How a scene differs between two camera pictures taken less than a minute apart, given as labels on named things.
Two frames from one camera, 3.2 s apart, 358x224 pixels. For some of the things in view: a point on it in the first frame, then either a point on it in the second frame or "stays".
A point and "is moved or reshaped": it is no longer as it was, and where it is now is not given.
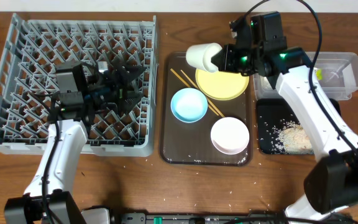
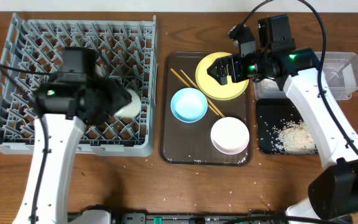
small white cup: [199, 56] is moved or reshaped
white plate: [230, 135] stays
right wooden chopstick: [210, 101] stays
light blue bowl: [189, 105] stays
